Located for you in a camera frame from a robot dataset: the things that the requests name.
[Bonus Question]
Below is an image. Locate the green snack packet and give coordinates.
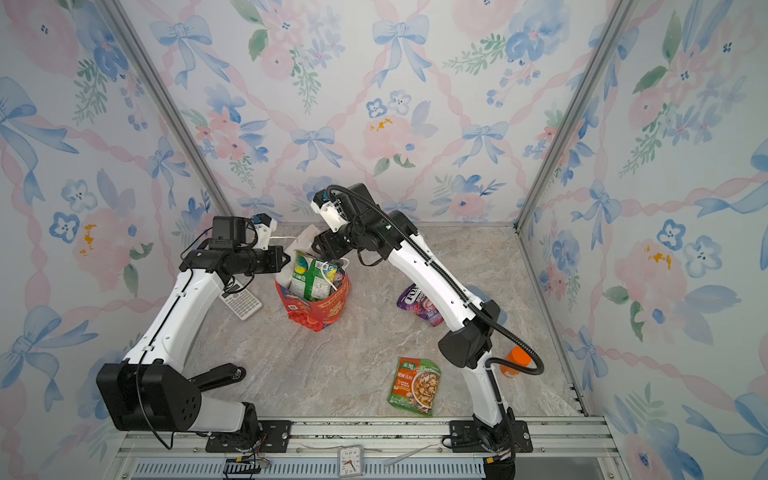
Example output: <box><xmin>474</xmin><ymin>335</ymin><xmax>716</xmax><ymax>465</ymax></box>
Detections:
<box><xmin>289</xmin><ymin>251</ymin><xmax>344</xmax><ymax>302</ymax></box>

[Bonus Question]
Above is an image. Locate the red paper gift bag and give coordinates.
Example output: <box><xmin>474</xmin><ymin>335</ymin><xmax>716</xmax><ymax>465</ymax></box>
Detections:
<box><xmin>275</xmin><ymin>225</ymin><xmax>351</xmax><ymax>332</ymax></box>

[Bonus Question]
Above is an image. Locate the purple Fox's candy bag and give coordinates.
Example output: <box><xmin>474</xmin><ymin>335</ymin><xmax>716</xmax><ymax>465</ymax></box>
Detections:
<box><xmin>397</xmin><ymin>284</ymin><xmax>443</xmax><ymax>326</ymax></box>

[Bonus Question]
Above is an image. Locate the green noodle packet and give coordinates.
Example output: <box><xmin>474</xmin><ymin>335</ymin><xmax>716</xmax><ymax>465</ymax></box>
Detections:
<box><xmin>388</xmin><ymin>357</ymin><xmax>442</xmax><ymax>416</ymax></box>

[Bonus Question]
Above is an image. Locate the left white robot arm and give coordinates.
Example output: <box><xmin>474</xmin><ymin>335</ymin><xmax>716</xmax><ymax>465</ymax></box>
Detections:
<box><xmin>96</xmin><ymin>245</ymin><xmax>290</xmax><ymax>440</ymax></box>

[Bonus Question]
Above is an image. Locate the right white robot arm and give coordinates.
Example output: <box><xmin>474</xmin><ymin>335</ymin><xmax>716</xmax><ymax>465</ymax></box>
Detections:
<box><xmin>312</xmin><ymin>225</ymin><xmax>506</xmax><ymax>430</ymax></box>

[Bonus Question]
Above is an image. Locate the white calculator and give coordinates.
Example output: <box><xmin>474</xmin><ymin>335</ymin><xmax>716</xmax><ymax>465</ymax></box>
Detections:
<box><xmin>220</xmin><ymin>289</ymin><xmax>263</xmax><ymax>321</ymax></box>

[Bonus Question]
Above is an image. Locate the black stapler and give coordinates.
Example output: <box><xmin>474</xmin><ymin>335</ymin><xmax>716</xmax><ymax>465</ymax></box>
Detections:
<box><xmin>189</xmin><ymin>363</ymin><xmax>246</xmax><ymax>392</ymax></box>

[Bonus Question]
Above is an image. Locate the orange cap bottle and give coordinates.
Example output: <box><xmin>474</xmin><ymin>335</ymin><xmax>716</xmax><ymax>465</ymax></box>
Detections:
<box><xmin>500</xmin><ymin>346</ymin><xmax>535</xmax><ymax>378</ymax></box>

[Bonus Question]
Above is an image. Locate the small white clock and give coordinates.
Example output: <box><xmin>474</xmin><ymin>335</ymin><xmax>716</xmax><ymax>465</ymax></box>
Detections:
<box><xmin>337</xmin><ymin>445</ymin><xmax>365</xmax><ymax>479</ymax></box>

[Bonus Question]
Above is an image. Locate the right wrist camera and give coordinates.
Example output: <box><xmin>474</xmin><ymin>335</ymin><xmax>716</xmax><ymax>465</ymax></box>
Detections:
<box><xmin>310</xmin><ymin>183</ymin><xmax>381</xmax><ymax>233</ymax></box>

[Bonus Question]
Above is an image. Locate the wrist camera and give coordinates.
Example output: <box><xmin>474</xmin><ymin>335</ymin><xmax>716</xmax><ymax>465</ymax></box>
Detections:
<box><xmin>310</xmin><ymin>183</ymin><xmax>381</xmax><ymax>233</ymax></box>
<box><xmin>209</xmin><ymin>213</ymin><xmax>278</xmax><ymax>251</ymax></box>

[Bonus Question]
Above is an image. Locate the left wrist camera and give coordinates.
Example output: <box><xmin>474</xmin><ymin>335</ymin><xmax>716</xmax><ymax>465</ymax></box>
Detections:
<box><xmin>209</xmin><ymin>213</ymin><xmax>278</xmax><ymax>251</ymax></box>

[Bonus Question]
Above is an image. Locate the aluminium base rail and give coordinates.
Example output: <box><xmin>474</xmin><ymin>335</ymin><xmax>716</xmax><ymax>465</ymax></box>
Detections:
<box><xmin>105</xmin><ymin>417</ymin><xmax>629</xmax><ymax>479</ymax></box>

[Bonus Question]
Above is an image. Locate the black corrugated cable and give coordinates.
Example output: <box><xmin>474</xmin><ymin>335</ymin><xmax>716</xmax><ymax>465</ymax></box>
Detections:
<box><xmin>323</xmin><ymin>184</ymin><xmax>545</xmax><ymax>377</ymax></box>

